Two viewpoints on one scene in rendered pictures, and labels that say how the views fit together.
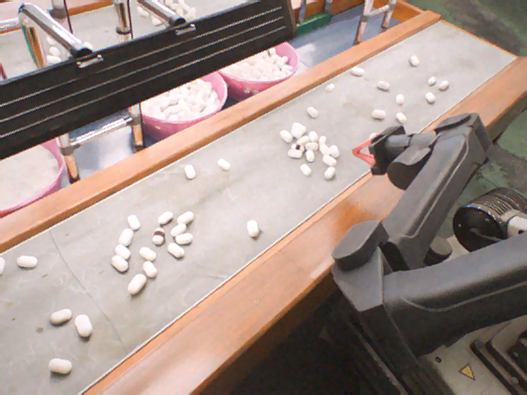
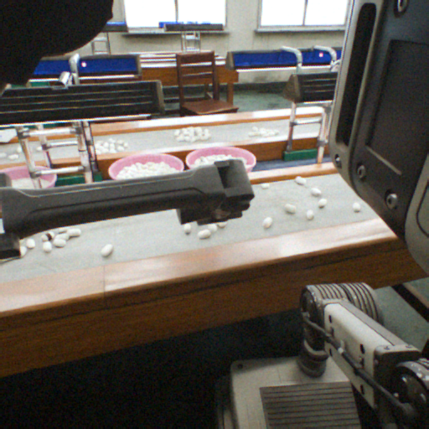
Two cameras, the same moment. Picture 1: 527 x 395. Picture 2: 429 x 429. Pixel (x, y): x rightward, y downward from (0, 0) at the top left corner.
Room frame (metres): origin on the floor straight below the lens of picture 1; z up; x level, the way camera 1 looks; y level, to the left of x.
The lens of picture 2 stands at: (0.16, -0.60, 1.27)
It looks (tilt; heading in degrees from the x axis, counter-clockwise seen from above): 32 degrees down; 38
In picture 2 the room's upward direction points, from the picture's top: straight up
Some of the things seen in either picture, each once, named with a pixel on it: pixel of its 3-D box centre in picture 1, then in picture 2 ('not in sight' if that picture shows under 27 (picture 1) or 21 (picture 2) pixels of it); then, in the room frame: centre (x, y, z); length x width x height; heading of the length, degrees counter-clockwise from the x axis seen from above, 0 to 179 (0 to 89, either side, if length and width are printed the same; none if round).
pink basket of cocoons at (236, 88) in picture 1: (251, 69); (220, 169); (1.13, 0.12, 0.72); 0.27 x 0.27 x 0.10
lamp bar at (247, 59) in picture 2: not in sight; (296, 57); (1.64, 0.10, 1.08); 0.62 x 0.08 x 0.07; 144
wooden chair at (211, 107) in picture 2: not in sight; (208, 105); (2.70, 1.44, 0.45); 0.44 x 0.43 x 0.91; 162
